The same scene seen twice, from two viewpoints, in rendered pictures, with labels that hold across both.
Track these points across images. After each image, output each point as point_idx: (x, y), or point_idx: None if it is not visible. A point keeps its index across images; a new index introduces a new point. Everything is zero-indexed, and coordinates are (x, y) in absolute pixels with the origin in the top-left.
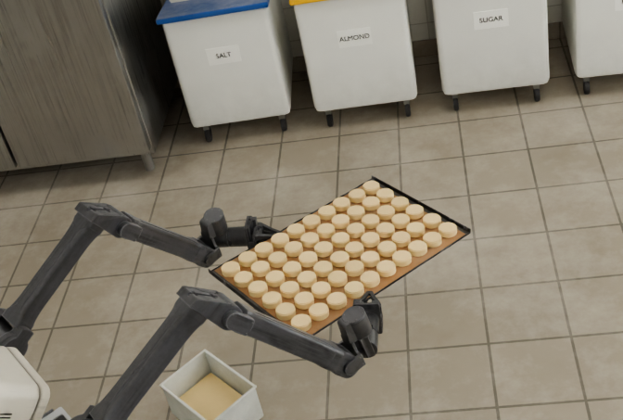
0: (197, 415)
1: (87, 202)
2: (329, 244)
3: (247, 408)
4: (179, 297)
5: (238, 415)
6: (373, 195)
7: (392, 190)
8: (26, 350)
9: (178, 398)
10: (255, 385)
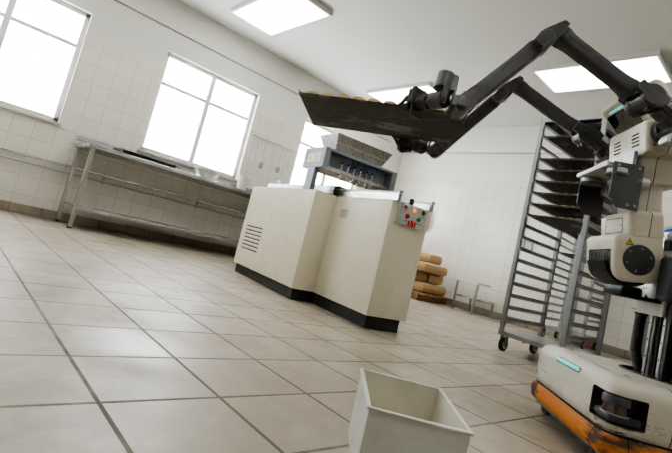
0: (447, 397)
1: (559, 22)
2: None
3: (377, 398)
4: (523, 80)
5: (392, 403)
6: None
7: (303, 101)
8: (625, 111)
9: (456, 413)
10: (360, 368)
